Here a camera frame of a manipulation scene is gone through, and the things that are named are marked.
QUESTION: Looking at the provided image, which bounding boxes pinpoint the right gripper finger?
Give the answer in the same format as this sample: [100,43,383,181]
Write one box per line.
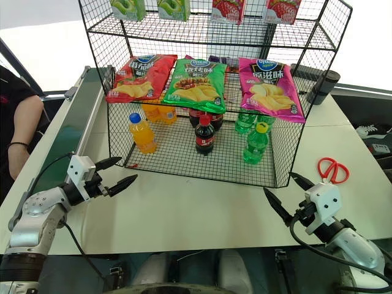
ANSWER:
[263,187,293,227]
[290,171,315,192]

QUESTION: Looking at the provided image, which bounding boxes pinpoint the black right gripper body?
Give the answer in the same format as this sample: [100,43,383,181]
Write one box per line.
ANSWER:
[290,198,317,227]

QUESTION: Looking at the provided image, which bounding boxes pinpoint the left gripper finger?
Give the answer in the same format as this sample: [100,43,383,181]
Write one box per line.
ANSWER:
[94,156,123,176]
[108,174,138,198]

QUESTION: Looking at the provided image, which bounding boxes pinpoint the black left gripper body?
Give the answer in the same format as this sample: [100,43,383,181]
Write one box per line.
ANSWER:
[82,171,111,202]

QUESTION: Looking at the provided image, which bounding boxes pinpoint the green conveyor belt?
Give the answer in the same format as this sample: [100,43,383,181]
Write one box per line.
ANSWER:
[0,65,107,212]

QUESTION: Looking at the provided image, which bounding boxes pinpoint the orange soda bottle blue cap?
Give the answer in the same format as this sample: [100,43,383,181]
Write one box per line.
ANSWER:
[128,112,158,154]

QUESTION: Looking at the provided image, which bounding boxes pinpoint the black table clamp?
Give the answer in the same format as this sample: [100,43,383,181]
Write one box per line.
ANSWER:
[108,265,123,284]
[274,249,291,278]

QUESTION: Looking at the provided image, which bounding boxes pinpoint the green soda bottle yellow cap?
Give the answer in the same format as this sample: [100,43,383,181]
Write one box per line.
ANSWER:
[243,122,270,165]

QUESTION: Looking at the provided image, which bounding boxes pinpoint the white and black sneaker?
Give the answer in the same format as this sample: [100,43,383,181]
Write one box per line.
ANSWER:
[355,124,392,139]

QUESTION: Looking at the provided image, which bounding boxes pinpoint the red potato chips bag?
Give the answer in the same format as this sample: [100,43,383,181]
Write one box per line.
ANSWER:
[105,54,178,104]

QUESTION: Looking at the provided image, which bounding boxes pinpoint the cola bottle red cap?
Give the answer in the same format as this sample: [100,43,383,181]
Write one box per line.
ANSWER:
[195,115,216,156]

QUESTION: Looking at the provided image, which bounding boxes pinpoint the pink potato chips bag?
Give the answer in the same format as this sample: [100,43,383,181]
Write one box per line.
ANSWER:
[238,57,306,124]

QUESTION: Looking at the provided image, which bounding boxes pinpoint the black cylindrical container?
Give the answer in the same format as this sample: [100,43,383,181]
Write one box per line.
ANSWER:
[307,70,341,105]

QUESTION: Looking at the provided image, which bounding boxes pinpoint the green potato chips bag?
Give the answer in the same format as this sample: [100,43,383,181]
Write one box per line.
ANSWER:
[161,58,228,115]

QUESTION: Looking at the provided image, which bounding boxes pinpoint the purple snack package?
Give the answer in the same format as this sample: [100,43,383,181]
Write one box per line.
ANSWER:
[208,55,240,74]

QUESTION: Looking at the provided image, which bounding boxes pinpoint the green apple milk carton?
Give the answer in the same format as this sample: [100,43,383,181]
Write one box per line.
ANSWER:
[156,0,191,22]
[110,0,147,22]

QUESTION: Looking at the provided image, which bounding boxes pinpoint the red strawberry milk carton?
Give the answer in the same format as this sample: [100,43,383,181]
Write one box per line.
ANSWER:
[209,0,247,26]
[262,0,302,25]

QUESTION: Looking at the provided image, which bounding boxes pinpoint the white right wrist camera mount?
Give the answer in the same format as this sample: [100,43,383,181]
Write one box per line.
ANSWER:
[304,183,342,235]

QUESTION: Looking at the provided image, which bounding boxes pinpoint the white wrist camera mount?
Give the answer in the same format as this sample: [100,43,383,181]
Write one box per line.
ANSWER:
[66,154,97,202]
[304,183,342,235]

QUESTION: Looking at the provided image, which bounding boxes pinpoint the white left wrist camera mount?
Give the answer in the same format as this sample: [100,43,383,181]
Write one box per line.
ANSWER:
[66,154,97,202]

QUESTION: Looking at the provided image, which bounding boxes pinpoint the red handled scissors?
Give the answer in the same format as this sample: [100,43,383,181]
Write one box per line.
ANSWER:
[317,157,350,185]

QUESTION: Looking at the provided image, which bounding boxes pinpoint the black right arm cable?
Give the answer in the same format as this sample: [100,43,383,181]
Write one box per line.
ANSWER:
[289,214,392,285]

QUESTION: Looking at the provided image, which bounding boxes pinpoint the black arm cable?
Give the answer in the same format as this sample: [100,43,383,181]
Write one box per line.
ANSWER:
[29,152,107,284]
[289,214,392,285]

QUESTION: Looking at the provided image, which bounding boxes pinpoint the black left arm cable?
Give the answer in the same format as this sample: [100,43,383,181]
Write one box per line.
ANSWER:
[29,152,107,284]

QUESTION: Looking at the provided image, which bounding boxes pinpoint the black wire mesh rack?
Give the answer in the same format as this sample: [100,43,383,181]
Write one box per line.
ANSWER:
[78,0,353,189]

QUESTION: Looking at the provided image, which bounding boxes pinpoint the person's arm with bracelet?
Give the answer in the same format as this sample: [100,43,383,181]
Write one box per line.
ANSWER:
[0,64,51,197]

